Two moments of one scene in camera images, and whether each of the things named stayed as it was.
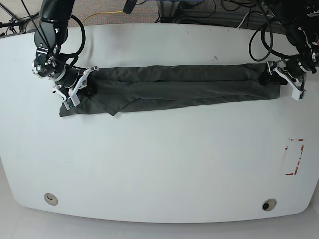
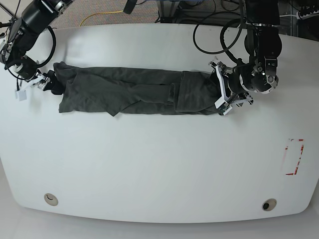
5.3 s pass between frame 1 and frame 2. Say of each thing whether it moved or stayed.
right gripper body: moved
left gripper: moved
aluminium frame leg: stayed
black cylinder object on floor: stayed
